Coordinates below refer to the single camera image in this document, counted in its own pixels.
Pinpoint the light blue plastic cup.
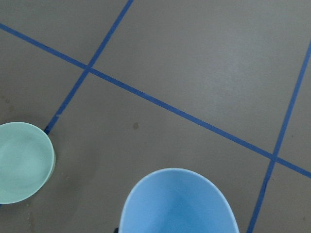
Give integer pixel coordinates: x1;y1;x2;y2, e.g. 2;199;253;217
119;168;239;233

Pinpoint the mint green bowl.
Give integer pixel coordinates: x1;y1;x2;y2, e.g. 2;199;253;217
0;122;56;204

